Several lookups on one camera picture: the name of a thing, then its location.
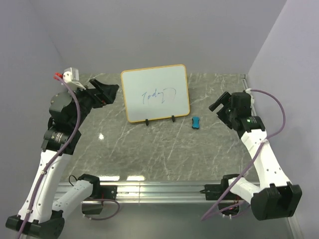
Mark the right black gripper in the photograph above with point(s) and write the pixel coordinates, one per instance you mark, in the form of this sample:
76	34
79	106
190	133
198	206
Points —
223	98

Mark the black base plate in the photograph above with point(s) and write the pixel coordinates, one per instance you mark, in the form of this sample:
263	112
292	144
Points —
107	192
213	192

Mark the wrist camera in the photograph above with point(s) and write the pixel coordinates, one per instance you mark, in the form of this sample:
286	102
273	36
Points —
249	91
71	77

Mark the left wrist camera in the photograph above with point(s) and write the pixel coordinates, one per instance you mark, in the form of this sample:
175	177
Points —
71	77

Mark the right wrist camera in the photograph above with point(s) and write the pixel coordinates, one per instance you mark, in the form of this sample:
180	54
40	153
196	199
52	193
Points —
249	91

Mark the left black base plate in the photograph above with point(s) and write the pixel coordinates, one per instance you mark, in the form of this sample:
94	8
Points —
107	192

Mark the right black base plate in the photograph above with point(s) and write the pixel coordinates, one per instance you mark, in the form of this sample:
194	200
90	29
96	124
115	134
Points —
213	192

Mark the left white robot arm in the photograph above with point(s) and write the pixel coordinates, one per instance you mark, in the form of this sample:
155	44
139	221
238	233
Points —
41	216

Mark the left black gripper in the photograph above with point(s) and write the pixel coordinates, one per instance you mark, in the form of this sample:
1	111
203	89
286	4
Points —
110	89

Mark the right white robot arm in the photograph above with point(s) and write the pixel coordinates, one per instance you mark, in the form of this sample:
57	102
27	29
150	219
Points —
263	183

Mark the blue whiteboard eraser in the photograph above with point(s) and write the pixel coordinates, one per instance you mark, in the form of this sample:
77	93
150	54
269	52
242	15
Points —
195	122

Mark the yellow framed whiteboard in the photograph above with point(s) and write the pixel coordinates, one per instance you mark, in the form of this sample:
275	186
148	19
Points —
155	93

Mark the aluminium mounting rail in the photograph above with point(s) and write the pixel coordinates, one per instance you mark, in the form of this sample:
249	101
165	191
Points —
143	192

